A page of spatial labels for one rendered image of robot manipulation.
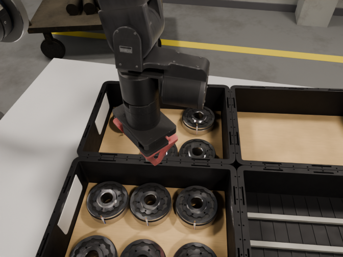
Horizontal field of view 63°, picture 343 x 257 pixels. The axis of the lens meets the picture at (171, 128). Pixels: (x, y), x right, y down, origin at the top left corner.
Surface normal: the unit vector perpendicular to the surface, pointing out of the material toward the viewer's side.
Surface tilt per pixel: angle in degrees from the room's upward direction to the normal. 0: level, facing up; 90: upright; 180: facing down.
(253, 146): 0
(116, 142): 0
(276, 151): 0
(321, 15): 90
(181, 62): 11
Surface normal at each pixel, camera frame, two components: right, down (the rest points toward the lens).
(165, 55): 0.04, -0.77
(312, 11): -0.22, 0.73
